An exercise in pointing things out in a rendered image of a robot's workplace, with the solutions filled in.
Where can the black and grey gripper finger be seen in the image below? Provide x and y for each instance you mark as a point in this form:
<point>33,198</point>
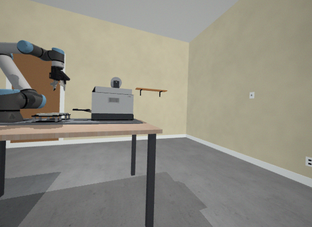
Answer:
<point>63,83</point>
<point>54,84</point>

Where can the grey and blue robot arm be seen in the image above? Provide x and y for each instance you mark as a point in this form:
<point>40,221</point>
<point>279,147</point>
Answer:
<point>22,96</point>

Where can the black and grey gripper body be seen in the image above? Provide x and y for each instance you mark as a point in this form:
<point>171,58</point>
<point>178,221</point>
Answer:
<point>56,76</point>

